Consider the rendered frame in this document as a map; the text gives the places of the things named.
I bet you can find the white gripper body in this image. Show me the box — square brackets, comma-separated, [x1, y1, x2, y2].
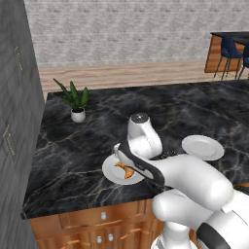
[113, 142, 123, 162]

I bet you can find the round white plate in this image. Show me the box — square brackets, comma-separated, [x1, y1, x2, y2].
[181, 134, 226, 161]
[101, 153, 147, 186]

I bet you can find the golden brown croissant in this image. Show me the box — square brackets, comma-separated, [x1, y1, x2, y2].
[114, 161, 136, 180]

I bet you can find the dark brown pastry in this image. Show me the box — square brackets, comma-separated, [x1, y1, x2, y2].
[158, 149, 178, 160]

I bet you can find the green plant in white pot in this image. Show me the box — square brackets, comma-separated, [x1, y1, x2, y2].
[53, 78, 90, 124]

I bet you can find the wooden drawer front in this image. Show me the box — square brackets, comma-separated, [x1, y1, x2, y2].
[58, 201, 154, 230]

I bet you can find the wooden island cabinet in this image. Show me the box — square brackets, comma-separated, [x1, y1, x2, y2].
[28, 197, 202, 249]

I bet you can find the tall grey cabinet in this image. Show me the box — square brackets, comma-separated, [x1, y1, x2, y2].
[0, 0, 46, 249]

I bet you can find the wooden table with dark top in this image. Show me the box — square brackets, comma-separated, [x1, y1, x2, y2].
[203, 30, 249, 74]

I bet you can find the dark blue chair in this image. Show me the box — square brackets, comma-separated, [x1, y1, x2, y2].
[237, 42, 249, 81]
[213, 34, 244, 82]

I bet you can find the wooden cabinet handle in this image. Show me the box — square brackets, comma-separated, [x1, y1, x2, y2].
[58, 238, 83, 249]
[120, 228, 144, 240]

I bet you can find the grey cabinet handle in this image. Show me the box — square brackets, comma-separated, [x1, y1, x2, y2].
[2, 124, 18, 163]
[13, 45, 24, 74]

